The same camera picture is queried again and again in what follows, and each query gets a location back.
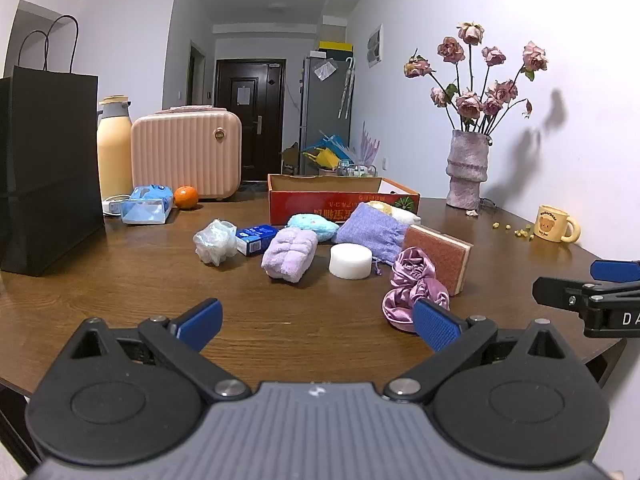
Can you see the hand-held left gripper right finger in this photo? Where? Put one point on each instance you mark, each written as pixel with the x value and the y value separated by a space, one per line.
pixel 435 325

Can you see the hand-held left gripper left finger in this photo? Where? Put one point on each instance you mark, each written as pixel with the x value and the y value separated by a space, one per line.
pixel 200 322

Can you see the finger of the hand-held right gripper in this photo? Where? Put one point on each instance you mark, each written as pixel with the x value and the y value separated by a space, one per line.
pixel 617 270
pixel 560 291

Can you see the pink satin scrunchie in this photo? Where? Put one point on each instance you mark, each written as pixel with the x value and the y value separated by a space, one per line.
pixel 410 280

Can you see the clear plastic bag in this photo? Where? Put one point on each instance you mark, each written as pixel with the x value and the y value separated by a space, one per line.
pixel 325 70
pixel 215 242

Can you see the blue tissue packet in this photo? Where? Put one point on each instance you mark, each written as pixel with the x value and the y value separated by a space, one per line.
pixel 255 240

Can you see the white round sponge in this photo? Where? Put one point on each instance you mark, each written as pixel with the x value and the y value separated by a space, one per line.
pixel 350 260

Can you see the lavender towel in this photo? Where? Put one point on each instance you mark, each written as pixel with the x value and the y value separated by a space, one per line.
pixel 290 255

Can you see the light blue plush toy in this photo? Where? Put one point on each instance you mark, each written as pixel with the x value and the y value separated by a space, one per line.
pixel 315 224

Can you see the red cardboard box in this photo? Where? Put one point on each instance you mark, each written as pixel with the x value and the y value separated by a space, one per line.
pixel 310 207

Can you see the yellow bear mug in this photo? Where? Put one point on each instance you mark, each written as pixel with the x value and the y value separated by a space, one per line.
pixel 550 225

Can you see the orange scouring sponge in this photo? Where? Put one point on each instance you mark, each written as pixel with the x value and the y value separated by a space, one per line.
pixel 440 255

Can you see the scattered yellow crumbs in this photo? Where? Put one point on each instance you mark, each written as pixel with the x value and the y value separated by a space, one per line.
pixel 520 232

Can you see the purple woven pouch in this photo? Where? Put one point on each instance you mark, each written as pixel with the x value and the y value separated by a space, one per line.
pixel 372 232

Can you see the white and yellow plush toy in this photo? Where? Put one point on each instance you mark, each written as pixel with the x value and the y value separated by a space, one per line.
pixel 402 215

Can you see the orange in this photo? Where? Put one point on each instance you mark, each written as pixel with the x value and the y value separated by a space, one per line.
pixel 186 197

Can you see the blue wet wipes pack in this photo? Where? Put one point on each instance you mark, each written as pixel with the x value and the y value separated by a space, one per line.
pixel 145 207

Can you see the pink ceramic vase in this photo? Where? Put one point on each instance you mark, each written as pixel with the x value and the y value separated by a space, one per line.
pixel 467 170

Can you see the pink ribbed suitcase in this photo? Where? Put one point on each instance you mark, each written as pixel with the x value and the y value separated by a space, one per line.
pixel 185 155

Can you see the storage cart with bottles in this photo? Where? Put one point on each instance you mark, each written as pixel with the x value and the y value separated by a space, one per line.
pixel 350 170

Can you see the small brown cardboard box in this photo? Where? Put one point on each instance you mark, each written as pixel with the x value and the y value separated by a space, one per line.
pixel 290 160

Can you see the yellow thermos bottle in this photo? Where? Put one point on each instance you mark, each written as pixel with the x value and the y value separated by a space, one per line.
pixel 114 155

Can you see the purple wrapping paper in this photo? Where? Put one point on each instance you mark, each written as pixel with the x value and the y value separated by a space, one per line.
pixel 369 145

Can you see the blue and yellow bags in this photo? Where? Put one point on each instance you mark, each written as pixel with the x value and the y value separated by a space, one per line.
pixel 327 152

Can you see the dark wooden door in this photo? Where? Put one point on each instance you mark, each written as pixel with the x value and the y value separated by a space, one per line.
pixel 250 125

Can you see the dried pink roses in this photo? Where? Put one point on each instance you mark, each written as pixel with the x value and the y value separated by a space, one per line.
pixel 470 102

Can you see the black paper bag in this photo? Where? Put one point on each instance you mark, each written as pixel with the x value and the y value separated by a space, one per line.
pixel 45 170

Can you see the grey refrigerator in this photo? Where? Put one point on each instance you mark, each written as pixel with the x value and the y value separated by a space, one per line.
pixel 320 110

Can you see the side doorway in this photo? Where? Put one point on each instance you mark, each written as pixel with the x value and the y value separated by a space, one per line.
pixel 196 77

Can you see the white folded umbrella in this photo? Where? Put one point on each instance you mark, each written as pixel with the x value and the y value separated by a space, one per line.
pixel 346 90

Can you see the clear plastic bag on refrigerator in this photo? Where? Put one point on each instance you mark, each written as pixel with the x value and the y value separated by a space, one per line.
pixel 325 70

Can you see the yellow and black box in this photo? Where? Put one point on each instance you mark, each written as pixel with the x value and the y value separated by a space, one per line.
pixel 336 49

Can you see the wall electrical panel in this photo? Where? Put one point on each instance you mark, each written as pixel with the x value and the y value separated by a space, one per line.
pixel 375 46

